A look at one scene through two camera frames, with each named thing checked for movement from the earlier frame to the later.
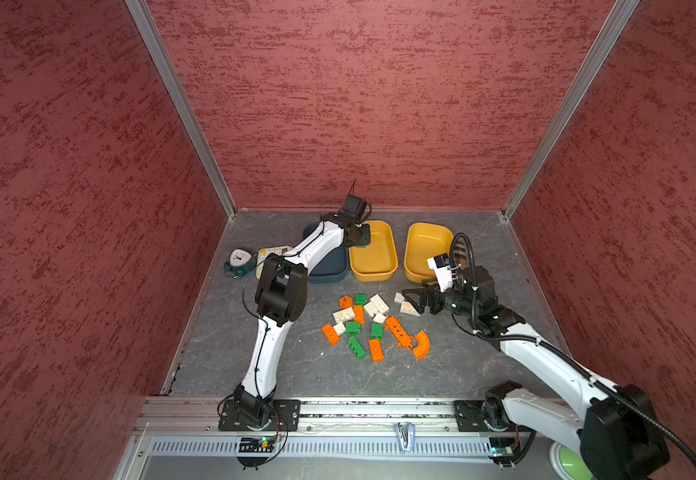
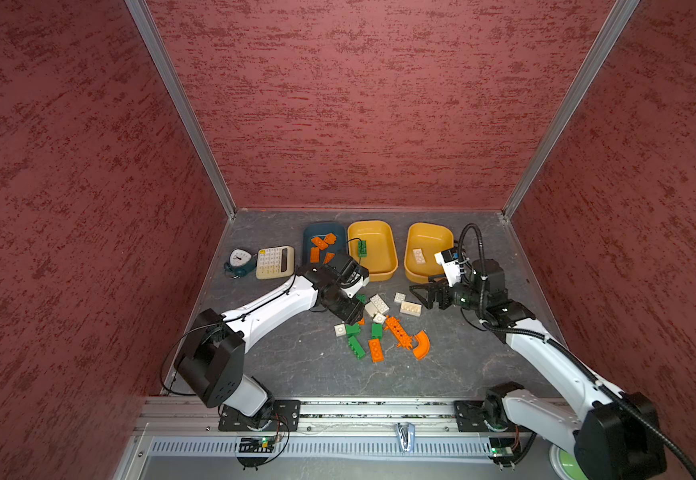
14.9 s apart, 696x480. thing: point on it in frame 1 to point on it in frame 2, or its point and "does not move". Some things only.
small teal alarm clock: x=240 y=262 does not move
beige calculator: x=264 y=252 does not move
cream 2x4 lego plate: x=407 y=307 does not move
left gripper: x=365 y=240 to x=351 y=312
